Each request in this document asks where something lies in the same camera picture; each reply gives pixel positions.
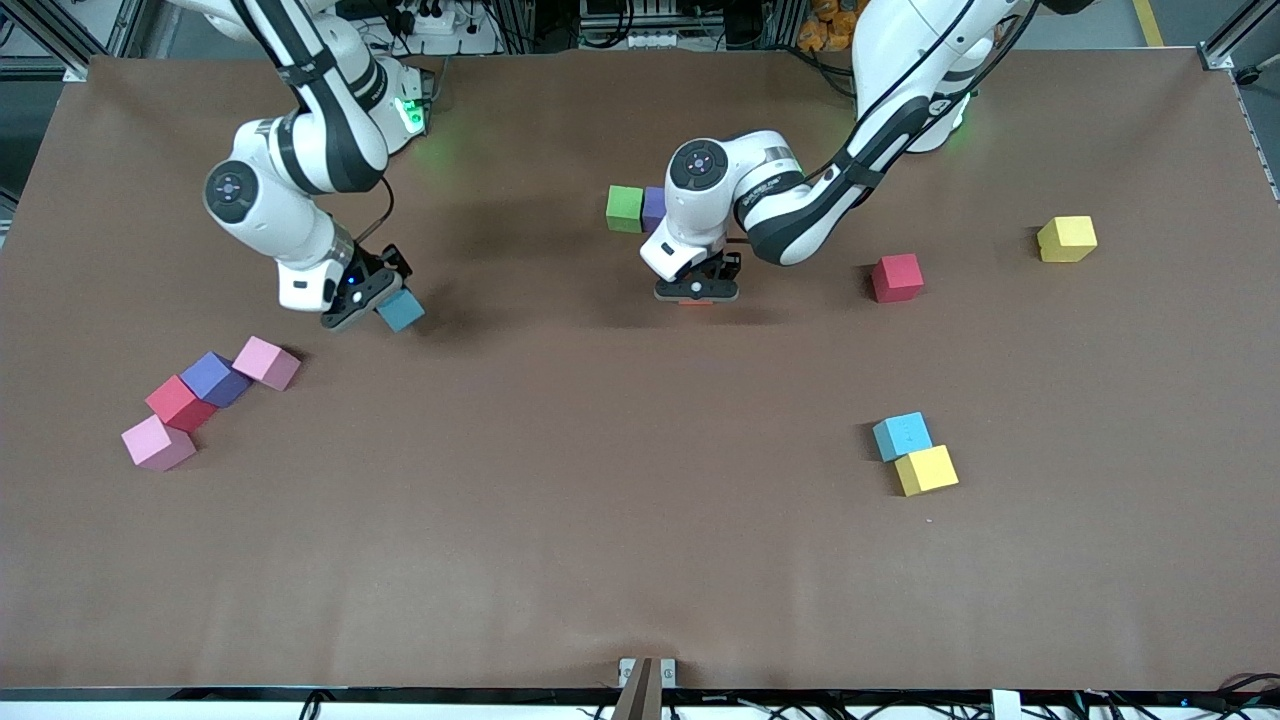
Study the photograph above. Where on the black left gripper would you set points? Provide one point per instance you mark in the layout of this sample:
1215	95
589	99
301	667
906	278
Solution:
718	268

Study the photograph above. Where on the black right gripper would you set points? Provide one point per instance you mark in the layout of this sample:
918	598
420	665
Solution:
381	264

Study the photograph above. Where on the purple foam cube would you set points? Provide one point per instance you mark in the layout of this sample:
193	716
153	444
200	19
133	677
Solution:
212	375
652	208

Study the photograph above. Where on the green foam cube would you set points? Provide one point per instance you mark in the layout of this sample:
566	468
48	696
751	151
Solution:
625	205

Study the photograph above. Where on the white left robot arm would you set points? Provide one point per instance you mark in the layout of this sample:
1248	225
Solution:
720	210

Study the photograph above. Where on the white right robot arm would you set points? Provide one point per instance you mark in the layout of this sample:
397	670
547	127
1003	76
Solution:
260	210

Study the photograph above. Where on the pink foam cube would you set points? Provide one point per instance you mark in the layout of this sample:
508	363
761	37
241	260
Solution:
155	440
264	360

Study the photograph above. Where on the red foam cube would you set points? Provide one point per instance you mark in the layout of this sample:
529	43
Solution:
897	277
178	402

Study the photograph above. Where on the white power strip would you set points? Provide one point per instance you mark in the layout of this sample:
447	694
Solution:
470	42

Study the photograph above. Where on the light blue dented foam cube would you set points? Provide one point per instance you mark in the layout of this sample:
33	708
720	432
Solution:
902	435

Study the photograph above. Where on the black equipment rack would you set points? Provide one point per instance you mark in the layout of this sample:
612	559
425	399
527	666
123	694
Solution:
720	20

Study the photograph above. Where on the orange object pile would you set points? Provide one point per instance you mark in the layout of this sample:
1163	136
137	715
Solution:
825	30

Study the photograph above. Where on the yellow foam cube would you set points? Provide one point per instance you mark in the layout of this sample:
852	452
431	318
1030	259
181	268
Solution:
1067	238
926	470

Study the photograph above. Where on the brown table mat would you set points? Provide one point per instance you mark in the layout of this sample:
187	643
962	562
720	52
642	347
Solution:
640	550

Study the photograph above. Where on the aluminium frame profile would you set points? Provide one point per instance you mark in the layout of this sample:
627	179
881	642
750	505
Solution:
1235	35
45	40

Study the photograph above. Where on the grey camera mounting post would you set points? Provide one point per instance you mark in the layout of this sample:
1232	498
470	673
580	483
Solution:
640	695

